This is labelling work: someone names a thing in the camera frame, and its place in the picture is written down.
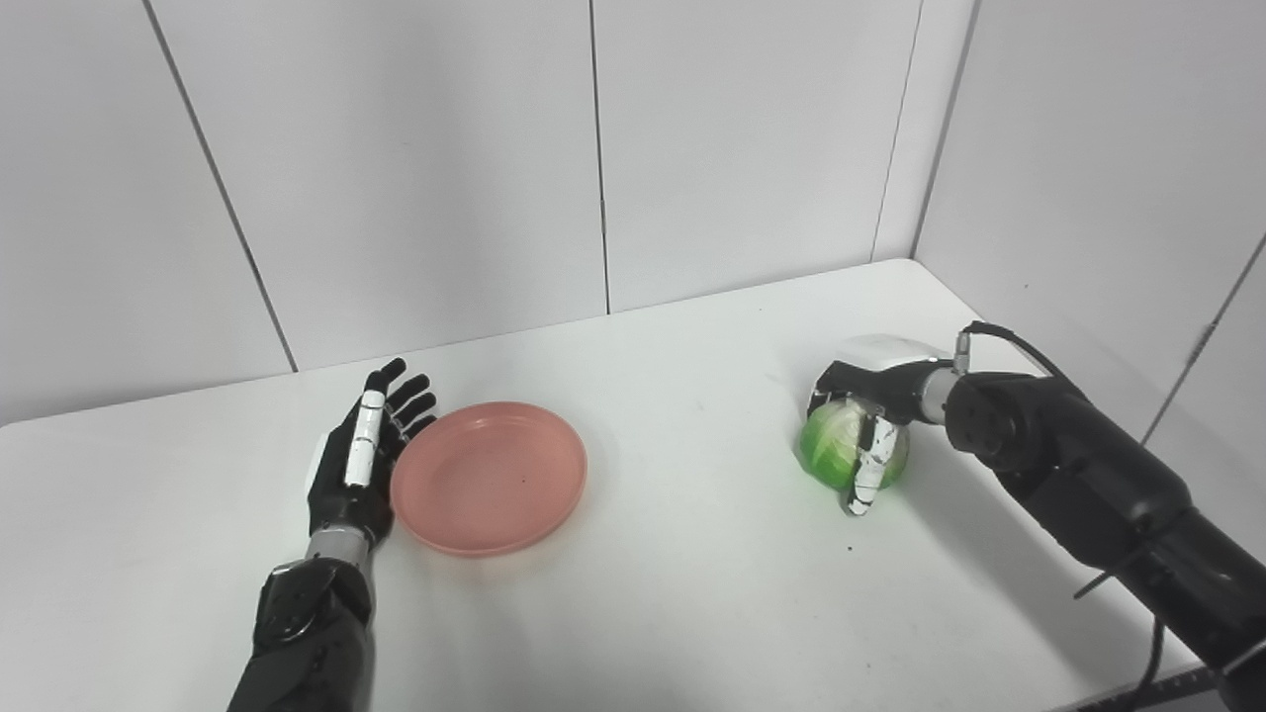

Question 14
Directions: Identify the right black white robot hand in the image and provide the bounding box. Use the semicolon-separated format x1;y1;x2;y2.
806;334;956;518

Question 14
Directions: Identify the pink round plate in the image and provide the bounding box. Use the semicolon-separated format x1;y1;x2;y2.
390;400;588;559

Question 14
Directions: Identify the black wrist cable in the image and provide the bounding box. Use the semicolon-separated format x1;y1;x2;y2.
952;320;1079;397

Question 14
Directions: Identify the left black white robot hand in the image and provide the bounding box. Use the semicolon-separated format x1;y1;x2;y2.
307;357;438;551

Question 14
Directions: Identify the green white cabbage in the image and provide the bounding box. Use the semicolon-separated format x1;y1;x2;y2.
798;398;911;492

